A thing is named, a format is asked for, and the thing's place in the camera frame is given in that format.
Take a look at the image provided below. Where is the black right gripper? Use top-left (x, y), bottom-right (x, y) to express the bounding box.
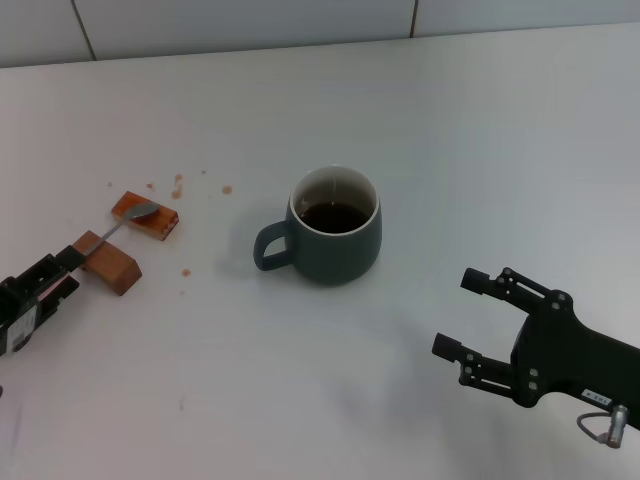
top-left (432, 267), bottom-right (640, 431)

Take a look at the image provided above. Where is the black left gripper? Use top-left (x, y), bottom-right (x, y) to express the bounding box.
top-left (0, 244), bottom-right (84, 359)

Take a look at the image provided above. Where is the pink handled metal spoon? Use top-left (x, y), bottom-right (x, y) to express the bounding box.
top-left (44, 202), bottom-right (161, 301)

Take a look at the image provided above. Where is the grey ceramic cup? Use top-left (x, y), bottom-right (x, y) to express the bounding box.
top-left (252, 164), bottom-right (384, 287)

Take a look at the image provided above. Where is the arch shaped wooden block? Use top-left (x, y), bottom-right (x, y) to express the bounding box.
top-left (72, 229), bottom-right (143, 296)

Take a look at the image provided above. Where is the flat reddish wooden block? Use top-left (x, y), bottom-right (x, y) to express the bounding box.
top-left (109, 191), bottom-right (180, 242)

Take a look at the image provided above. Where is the dark coffee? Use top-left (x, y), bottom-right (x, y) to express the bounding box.
top-left (298, 200), bottom-right (370, 235)

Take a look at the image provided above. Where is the silver connector with cable loop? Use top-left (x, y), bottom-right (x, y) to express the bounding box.
top-left (577, 404), bottom-right (631, 447)

